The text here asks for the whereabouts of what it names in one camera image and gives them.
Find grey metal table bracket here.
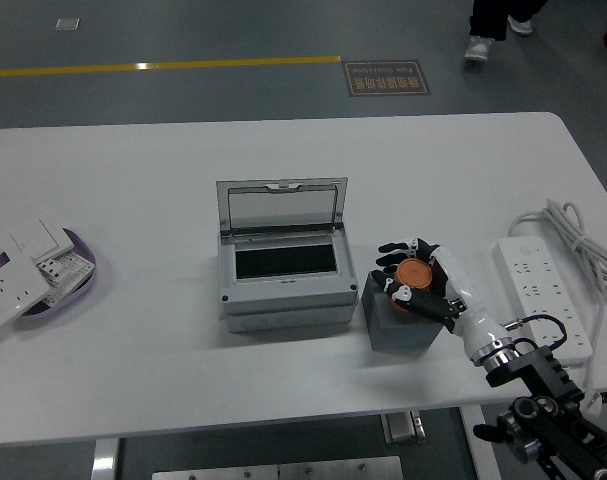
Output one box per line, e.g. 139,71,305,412
380,409,427,446

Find grey junction box clear lid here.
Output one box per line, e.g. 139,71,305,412
215,175,360,335

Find dark floor sign orange text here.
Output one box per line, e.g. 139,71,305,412
342,59,432,98

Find white table leg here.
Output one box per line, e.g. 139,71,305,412
90,438,120,480
458,405,503,480

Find white wall switch plate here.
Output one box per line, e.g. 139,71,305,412
8,217,77,261

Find person in background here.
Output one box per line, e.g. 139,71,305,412
463,0,552,62

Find white perforated plate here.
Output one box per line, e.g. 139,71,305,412
35,249,95,306

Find white wall socket plate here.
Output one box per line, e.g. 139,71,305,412
0,257,52,329

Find purple tray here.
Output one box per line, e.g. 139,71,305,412
0,228,98,330

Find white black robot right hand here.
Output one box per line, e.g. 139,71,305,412
367,236,512,359

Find small white socket module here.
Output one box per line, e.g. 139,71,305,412
36,257,67,284

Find yellow floor tape line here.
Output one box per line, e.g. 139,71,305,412
0,54,342,80

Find orange cylinder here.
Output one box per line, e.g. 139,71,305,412
388,257,435,312

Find grey cube with round recess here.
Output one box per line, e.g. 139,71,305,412
361,271,447,352

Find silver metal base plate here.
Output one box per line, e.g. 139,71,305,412
151,455,404,480

